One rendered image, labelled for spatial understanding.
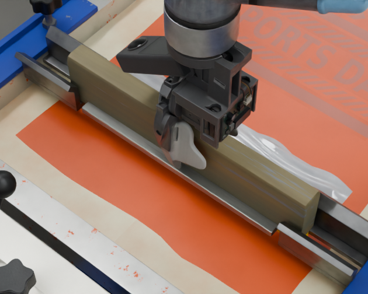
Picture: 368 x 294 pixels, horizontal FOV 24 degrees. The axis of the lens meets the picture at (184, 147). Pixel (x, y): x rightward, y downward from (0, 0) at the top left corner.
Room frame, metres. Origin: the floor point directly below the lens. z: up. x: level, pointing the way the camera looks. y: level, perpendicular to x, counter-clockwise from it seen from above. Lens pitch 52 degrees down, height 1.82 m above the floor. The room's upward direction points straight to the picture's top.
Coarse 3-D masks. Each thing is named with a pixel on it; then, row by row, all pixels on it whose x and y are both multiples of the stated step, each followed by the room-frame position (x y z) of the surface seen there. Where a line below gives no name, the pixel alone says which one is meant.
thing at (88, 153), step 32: (160, 32) 0.88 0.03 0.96; (256, 96) 0.75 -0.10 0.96; (32, 128) 0.70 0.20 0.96; (64, 128) 0.70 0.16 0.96; (96, 128) 0.70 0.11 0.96; (64, 160) 0.65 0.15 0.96; (96, 160) 0.65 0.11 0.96; (128, 160) 0.65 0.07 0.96; (96, 192) 0.60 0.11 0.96; (128, 192) 0.60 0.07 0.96; (160, 192) 0.60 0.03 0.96
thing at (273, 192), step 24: (72, 72) 0.72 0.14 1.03; (96, 72) 0.70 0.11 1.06; (120, 72) 0.70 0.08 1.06; (96, 96) 0.70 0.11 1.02; (120, 96) 0.67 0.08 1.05; (144, 96) 0.66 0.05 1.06; (120, 120) 0.68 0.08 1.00; (144, 120) 0.65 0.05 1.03; (240, 144) 0.59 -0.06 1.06; (192, 168) 0.60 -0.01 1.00; (216, 168) 0.58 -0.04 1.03; (240, 168) 0.56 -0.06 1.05; (264, 168) 0.56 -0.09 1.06; (240, 192) 0.56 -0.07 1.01; (264, 192) 0.54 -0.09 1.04; (288, 192) 0.52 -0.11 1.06; (312, 192) 0.52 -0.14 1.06; (288, 216) 0.52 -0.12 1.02; (312, 216) 0.52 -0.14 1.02
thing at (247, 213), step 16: (96, 112) 0.69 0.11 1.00; (112, 128) 0.67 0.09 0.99; (128, 128) 0.67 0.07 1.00; (144, 144) 0.64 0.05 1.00; (160, 160) 0.62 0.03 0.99; (192, 176) 0.59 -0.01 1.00; (208, 192) 0.57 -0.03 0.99; (224, 192) 0.57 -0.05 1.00; (240, 208) 0.55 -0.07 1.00; (256, 224) 0.53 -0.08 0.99; (272, 224) 0.52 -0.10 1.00
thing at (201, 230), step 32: (256, 128) 0.70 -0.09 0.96; (288, 128) 0.70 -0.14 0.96; (320, 128) 0.70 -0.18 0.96; (320, 160) 0.65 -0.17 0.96; (352, 160) 0.65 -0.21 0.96; (192, 192) 0.60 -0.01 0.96; (352, 192) 0.60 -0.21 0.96; (160, 224) 0.55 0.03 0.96; (192, 224) 0.55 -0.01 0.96; (224, 224) 0.55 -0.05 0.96; (192, 256) 0.51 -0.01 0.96; (224, 256) 0.51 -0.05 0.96; (256, 256) 0.51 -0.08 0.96; (288, 256) 0.51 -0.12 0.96; (256, 288) 0.46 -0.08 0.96; (288, 288) 0.46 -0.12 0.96
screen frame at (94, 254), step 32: (96, 0) 0.90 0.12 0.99; (128, 0) 0.93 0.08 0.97; (0, 96) 0.73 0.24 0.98; (0, 160) 0.62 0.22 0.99; (32, 192) 0.57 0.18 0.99; (32, 224) 0.54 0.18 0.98; (64, 224) 0.53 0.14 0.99; (64, 256) 0.50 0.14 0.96; (96, 256) 0.49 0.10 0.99; (128, 256) 0.49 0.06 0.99; (128, 288) 0.45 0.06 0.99; (160, 288) 0.45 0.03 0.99
